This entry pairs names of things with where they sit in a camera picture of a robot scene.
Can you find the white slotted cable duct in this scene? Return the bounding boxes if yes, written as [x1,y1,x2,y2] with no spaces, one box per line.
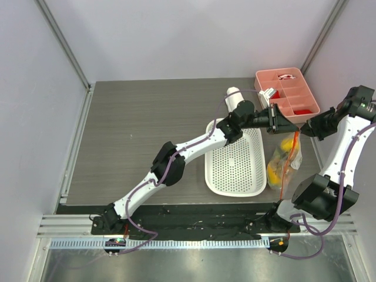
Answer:
[49,237,270,250]

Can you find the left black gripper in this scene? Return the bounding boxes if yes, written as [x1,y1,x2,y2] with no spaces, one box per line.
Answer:
[241,105,299,136]

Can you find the yellow fake fruit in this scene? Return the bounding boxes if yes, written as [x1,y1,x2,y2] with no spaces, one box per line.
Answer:
[280,138,294,152]

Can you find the clear zip top bag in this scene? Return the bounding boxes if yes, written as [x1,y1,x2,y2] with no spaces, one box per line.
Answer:
[268,132,303,200]

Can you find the pink divided organizer tray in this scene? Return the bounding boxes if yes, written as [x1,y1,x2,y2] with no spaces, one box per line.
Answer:
[254,67,321,123]

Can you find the yellow green fake mango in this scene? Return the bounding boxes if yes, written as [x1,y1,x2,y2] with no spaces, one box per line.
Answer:
[266,164,282,187]

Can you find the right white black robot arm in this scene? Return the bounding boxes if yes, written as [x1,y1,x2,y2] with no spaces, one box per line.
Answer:
[265,85,375,236]

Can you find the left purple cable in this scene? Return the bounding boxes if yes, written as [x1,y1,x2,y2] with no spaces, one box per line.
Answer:
[108,89,262,256]

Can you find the red white item in tray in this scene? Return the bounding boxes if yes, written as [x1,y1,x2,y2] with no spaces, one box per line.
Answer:
[277,73,296,80]

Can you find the rolled white towel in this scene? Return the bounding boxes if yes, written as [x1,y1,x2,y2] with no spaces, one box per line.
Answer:
[225,87,244,112]

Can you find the white perforated plastic basket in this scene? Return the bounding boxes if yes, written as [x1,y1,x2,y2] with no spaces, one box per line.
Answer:
[204,129,267,197]

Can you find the red block in tray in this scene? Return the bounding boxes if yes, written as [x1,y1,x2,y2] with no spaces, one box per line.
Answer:
[293,109,313,115]
[270,90,280,99]

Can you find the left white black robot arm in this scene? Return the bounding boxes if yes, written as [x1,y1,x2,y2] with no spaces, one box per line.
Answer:
[91,97,298,235]

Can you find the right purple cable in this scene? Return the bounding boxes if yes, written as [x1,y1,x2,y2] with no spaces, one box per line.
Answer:
[276,122,376,259]

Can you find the purple cable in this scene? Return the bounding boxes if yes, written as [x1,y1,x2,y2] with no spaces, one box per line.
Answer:
[276,122,376,259]
[108,89,262,256]

